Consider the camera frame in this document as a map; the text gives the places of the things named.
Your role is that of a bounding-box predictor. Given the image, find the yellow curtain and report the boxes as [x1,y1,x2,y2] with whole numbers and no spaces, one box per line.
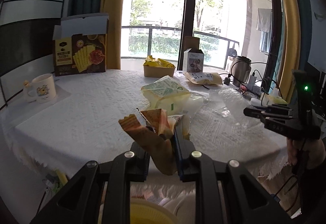
[280,0,301,102]
[101,0,123,69]

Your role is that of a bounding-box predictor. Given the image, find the kraft paper mailer bag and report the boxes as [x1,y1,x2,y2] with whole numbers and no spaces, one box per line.
[183,72,223,85]

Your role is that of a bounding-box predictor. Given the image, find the yellow green plastic bag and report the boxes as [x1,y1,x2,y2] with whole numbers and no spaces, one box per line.
[141,75,191,115]

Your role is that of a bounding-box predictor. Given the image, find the person's right hand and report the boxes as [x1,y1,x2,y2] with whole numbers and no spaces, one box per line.
[287,138,325,169]

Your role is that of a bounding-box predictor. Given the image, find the brown paper bowl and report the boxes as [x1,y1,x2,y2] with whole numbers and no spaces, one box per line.
[143,65,175,78]

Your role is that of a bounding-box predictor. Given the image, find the yellow curtain right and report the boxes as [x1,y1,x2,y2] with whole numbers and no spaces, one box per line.
[280,0,301,102]

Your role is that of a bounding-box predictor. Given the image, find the black power cable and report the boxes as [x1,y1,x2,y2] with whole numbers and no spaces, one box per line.
[219,59,284,98]

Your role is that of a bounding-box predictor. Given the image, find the yellow tissue pack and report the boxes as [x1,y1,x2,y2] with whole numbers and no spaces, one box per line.
[260,92,287,107]

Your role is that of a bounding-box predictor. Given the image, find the white tablecloth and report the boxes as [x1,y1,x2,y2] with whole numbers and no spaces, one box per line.
[1,70,287,177]

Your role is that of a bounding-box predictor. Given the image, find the white earbuds case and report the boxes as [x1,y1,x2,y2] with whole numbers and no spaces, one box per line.
[250,98,262,107]

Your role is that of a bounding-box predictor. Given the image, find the yellow curtain left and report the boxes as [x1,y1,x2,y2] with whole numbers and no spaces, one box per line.
[101,0,123,69]

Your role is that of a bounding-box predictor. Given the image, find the stainless steel kettle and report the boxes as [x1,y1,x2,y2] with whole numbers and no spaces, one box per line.
[230,56,251,87]

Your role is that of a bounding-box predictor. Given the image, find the orange snack wrapper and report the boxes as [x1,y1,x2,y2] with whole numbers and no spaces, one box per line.
[118,109,190,175]

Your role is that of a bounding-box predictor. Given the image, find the black power adapter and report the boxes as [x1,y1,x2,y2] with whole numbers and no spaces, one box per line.
[223,77,230,85]

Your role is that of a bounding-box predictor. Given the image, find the dark cracker box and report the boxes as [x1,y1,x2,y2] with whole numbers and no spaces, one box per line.
[53,13,109,77]

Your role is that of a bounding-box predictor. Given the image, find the clear plastic bag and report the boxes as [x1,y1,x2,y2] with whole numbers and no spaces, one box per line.
[192,88,260,128]

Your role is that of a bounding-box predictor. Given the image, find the yellow wrappers in bowl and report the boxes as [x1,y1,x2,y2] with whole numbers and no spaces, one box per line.
[143,55,175,68]

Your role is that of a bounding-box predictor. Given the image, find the yellow trash bin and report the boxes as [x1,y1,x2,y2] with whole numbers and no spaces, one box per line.
[130,198,178,224]

